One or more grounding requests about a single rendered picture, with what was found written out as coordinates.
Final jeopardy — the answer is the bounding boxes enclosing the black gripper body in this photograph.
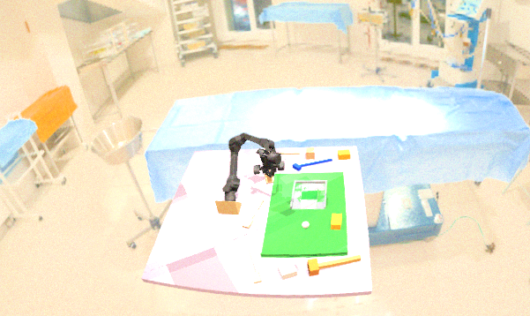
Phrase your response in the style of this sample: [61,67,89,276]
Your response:
[253,161,285,175]

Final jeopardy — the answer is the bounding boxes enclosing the blue putter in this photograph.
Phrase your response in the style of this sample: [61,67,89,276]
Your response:
[293,158,332,171]

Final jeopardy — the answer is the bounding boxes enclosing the green flat mat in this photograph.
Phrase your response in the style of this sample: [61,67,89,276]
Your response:
[262,171,347,253]

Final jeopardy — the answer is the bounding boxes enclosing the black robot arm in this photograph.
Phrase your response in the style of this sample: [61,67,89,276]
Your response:
[222,132,281,201]

